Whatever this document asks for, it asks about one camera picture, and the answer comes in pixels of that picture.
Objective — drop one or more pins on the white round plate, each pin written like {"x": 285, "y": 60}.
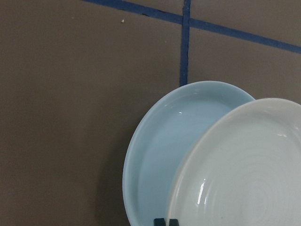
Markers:
{"x": 247, "y": 176}

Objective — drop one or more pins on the light blue round plate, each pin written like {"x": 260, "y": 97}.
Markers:
{"x": 169, "y": 141}

